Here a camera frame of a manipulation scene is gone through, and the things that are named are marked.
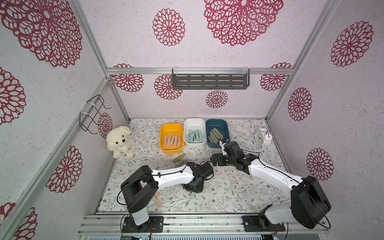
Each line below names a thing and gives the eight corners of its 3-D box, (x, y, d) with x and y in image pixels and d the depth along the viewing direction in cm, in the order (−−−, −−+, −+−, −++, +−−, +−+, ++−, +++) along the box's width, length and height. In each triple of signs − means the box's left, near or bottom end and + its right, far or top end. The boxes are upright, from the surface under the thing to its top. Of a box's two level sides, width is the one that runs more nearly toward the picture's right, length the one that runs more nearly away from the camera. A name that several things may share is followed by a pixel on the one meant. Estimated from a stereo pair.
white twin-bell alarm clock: (259, 149, 105) (266, 139, 95) (253, 138, 111) (259, 127, 101) (265, 148, 105) (273, 138, 96) (259, 137, 111) (266, 126, 102)
